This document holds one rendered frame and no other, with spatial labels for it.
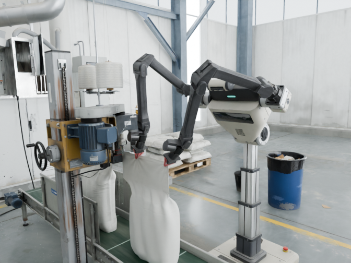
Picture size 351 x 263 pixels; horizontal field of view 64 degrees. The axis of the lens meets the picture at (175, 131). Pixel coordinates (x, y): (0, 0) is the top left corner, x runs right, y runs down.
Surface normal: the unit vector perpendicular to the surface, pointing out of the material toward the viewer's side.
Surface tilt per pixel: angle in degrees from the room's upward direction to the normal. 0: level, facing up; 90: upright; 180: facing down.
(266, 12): 90
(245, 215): 90
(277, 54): 90
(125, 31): 90
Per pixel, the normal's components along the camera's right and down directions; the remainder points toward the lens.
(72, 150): 0.71, 0.09
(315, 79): -0.71, 0.12
